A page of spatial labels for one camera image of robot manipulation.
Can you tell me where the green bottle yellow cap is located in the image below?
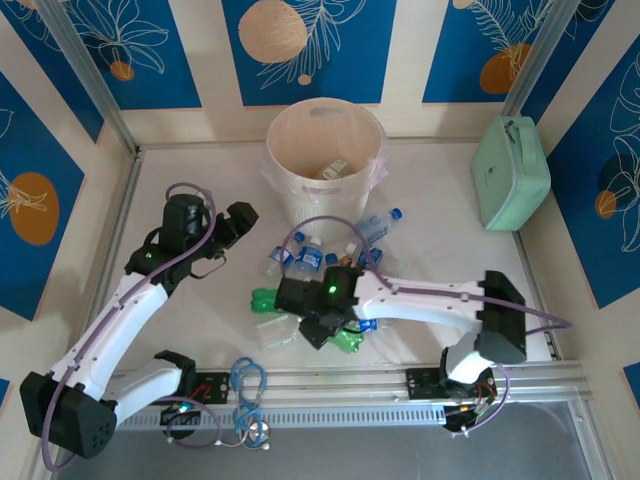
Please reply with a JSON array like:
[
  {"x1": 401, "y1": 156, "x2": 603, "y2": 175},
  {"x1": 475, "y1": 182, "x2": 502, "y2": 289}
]
[
  {"x1": 249, "y1": 287, "x2": 291, "y2": 316},
  {"x1": 329, "y1": 327, "x2": 366, "y2": 356}
]

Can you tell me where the water bottle white cap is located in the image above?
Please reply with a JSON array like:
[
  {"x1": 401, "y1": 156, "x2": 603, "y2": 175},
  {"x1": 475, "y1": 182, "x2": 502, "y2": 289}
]
[
  {"x1": 347, "y1": 242, "x2": 386, "y2": 274},
  {"x1": 294, "y1": 236, "x2": 324, "y2": 281}
]

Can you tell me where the clear bottle green label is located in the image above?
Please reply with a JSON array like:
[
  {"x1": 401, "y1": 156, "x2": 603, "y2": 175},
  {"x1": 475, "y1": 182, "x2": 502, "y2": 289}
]
[{"x1": 255, "y1": 317, "x2": 301, "y2": 350}]

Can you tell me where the crushed water bottle blue cap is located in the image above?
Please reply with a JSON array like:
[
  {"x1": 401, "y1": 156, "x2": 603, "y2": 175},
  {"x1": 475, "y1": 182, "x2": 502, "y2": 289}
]
[{"x1": 354, "y1": 206, "x2": 404, "y2": 246}]

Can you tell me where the white plastic bin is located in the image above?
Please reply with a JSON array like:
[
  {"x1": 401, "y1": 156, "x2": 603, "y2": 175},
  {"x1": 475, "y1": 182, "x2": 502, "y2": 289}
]
[{"x1": 259, "y1": 97, "x2": 389, "y2": 236}]

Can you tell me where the blue stethoscope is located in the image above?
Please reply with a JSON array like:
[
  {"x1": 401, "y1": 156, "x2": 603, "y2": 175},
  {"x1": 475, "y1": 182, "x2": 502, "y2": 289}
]
[{"x1": 229, "y1": 357, "x2": 271, "y2": 452}]

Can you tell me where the grey metal panel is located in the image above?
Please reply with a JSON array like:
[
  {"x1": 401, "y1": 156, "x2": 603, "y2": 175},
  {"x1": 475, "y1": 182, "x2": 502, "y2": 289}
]
[{"x1": 29, "y1": 399, "x2": 614, "y2": 480}]

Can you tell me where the mint green zip case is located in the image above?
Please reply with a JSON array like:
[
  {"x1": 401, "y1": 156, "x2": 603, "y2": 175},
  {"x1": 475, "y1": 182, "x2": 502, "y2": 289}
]
[{"x1": 469, "y1": 115, "x2": 552, "y2": 232}]

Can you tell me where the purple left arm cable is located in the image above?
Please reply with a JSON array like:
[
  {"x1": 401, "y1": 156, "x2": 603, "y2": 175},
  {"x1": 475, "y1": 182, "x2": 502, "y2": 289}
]
[{"x1": 40, "y1": 182, "x2": 224, "y2": 474}]

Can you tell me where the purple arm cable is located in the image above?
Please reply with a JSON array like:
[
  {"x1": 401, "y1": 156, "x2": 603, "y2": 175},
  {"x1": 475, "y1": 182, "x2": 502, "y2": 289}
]
[
  {"x1": 280, "y1": 214, "x2": 574, "y2": 436},
  {"x1": 40, "y1": 182, "x2": 224, "y2": 474}
]

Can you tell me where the long aluminium base rail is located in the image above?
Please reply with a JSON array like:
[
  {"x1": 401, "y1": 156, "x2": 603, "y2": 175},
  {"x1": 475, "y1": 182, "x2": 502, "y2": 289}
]
[{"x1": 42, "y1": 362, "x2": 594, "y2": 412}]

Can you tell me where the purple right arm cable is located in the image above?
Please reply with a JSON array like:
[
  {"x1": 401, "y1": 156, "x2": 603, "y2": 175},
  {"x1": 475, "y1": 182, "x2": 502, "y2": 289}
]
[{"x1": 280, "y1": 214, "x2": 574, "y2": 436}]

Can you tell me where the grey slotted cable duct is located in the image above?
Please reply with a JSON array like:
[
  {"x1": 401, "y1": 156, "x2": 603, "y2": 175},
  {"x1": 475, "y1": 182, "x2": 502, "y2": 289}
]
[{"x1": 99, "y1": 405, "x2": 447, "y2": 432}]

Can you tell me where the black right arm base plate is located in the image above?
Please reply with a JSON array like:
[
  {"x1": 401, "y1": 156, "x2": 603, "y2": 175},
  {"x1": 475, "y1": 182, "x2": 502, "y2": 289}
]
[{"x1": 403, "y1": 367, "x2": 499, "y2": 401}]

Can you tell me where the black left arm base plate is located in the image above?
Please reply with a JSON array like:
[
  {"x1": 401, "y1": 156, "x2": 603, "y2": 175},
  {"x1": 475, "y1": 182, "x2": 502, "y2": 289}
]
[{"x1": 192, "y1": 372, "x2": 232, "y2": 406}]

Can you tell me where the black connector module with wires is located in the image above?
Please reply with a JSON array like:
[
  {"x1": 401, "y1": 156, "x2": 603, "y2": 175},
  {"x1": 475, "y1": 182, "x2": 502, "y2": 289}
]
[
  {"x1": 442, "y1": 403, "x2": 496, "y2": 432},
  {"x1": 159, "y1": 403, "x2": 202, "y2": 427}
]

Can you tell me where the aluminium frame post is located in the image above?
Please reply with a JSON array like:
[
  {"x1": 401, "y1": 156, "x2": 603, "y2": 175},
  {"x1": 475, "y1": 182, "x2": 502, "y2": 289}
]
[
  {"x1": 501, "y1": 0, "x2": 584, "y2": 117},
  {"x1": 37, "y1": 0, "x2": 140, "y2": 155}
]

